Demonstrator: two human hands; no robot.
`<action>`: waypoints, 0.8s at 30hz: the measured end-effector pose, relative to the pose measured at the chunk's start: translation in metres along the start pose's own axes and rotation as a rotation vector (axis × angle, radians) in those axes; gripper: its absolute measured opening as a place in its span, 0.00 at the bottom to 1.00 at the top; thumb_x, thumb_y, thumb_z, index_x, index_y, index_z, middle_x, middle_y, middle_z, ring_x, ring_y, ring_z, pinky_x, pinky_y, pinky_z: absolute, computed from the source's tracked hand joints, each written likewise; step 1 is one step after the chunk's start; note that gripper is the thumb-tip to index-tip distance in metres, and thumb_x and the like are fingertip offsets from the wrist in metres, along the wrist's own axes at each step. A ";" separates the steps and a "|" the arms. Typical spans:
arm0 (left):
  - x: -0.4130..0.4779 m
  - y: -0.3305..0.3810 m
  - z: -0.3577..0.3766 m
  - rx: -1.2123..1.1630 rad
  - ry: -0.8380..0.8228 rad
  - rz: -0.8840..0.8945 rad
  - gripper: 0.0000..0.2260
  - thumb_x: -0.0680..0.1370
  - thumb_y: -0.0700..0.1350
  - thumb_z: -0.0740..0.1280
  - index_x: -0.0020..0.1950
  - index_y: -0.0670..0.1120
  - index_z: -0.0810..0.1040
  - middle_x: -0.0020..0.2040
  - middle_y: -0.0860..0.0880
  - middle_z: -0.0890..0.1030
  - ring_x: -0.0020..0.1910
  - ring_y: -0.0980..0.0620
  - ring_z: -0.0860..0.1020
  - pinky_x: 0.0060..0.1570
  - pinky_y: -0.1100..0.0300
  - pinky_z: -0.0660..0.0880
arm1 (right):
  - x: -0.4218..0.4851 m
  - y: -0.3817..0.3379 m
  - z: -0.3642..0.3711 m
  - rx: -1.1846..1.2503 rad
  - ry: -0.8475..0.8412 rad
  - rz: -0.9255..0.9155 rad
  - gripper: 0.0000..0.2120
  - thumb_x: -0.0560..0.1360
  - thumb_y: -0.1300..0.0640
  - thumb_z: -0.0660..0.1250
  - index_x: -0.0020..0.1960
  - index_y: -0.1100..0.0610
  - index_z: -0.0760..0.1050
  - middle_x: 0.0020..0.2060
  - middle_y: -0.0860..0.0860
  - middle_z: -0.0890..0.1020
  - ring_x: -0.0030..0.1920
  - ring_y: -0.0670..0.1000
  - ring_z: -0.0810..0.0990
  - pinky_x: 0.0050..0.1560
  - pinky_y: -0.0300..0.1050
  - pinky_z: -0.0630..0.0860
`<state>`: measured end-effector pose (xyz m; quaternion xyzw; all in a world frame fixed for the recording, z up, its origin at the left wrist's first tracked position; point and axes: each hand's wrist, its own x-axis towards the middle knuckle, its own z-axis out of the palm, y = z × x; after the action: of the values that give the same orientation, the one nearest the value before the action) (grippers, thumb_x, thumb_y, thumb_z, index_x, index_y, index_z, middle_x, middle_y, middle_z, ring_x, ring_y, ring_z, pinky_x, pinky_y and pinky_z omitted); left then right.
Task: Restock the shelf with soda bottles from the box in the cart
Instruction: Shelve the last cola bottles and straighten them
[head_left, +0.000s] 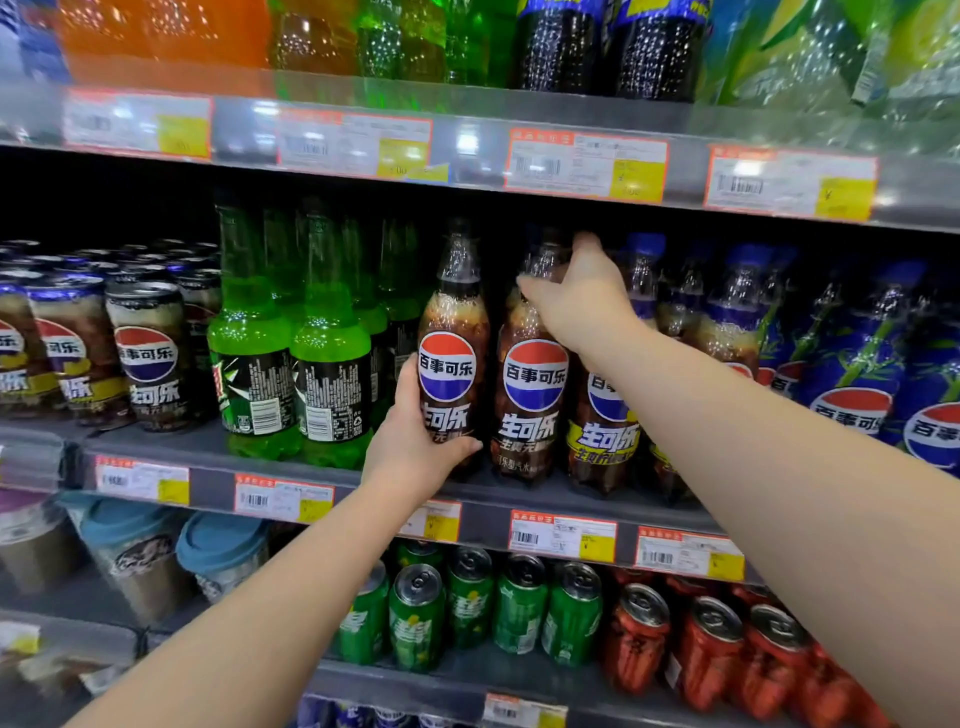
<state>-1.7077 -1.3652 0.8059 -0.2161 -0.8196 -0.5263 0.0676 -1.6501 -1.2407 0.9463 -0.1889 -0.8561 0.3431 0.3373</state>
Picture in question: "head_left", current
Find person's left hand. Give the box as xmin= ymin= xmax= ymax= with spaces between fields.
xmin=361 ymin=352 xmax=484 ymax=511

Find person's right hand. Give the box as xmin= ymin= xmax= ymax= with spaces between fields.
xmin=517 ymin=232 xmax=643 ymax=354

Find row of brown Pepsi bottles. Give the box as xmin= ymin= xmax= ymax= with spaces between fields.
xmin=658 ymin=258 xmax=704 ymax=343

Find black cap Pepsi bottle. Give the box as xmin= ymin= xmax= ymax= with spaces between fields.
xmin=491 ymin=224 xmax=573 ymax=487
xmin=416 ymin=219 xmax=491 ymax=483

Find person's right forearm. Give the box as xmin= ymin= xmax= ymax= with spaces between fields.
xmin=581 ymin=314 xmax=960 ymax=728

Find person's left forearm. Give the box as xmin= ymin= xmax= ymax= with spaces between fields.
xmin=63 ymin=479 xmax=444 ymax=728

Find green bottles with black labels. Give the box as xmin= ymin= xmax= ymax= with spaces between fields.
xmin=207 ymin=198 xmax=421 ymax=472

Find rows of green soda cans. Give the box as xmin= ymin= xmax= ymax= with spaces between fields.
xmin=333 ymin=539 xmax=606 ymax=675

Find blue lidded drink cup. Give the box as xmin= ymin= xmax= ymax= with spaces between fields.
xmin=176 ymin=512 xmax=273 ymax=607
xmin=78 ymin=498 xmax=194 ymax=629

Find dark soda bottle blue label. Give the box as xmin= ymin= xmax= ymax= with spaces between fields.
xmin=513 ymin=0 xmax=609 ymax=97
xmin=605 ymin=0 xmax=712 ymax=104

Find rows of short brown cans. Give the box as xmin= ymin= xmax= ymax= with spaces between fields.
xmin=0 ymin=239 xmax=223 ymax=434

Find clear soda bottle green label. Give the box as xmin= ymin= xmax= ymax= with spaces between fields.
xmin=697 ymin=0 xmax=871 ymax=115
xmin=851 ymin=0 xmax=960 ymax=123

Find rows of red soda cans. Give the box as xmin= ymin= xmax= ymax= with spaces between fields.
xmin=599 ymin=566 xmax=895 ymax=728

